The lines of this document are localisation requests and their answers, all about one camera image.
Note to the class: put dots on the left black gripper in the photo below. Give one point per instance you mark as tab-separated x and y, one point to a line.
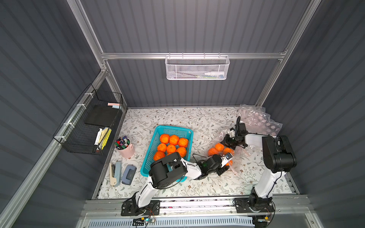
223	168

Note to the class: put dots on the black wire wall basket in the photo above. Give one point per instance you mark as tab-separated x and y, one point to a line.
90	125

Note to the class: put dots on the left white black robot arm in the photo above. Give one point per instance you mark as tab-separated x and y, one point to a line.
166	172

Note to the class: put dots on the clear zip-top bag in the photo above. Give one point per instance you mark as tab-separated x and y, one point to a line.
258	121
239	154

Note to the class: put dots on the small bag orange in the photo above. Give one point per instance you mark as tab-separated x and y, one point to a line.
219	147
213	151
228	151

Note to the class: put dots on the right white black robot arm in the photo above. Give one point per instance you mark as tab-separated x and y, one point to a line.
278	158

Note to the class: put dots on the green led circuit board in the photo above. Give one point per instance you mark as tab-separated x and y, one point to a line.
144	221

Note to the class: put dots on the white pen in mesh basket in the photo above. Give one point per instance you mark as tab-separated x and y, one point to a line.
215	74

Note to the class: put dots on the black notebook in basket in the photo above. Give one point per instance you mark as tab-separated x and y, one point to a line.
102	116

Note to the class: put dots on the pink pen cup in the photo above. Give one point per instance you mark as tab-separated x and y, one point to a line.
125	147

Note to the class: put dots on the white wire mesh basket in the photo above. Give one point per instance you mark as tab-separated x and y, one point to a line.
193	67

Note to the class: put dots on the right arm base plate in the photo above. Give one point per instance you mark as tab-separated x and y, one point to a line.
247	205

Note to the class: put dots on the white marker in basket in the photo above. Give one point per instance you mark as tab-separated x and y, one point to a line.
97	139

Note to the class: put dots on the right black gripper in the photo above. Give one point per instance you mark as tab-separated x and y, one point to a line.
238	134

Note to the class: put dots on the aluminium linear rail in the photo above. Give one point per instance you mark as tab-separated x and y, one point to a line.
195	206

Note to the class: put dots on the yellow marker in basket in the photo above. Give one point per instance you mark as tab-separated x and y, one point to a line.
105	134

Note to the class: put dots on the pink sticky notes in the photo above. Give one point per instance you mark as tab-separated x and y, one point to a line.
114	105

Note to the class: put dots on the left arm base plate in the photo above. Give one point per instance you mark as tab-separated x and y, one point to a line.
130	208

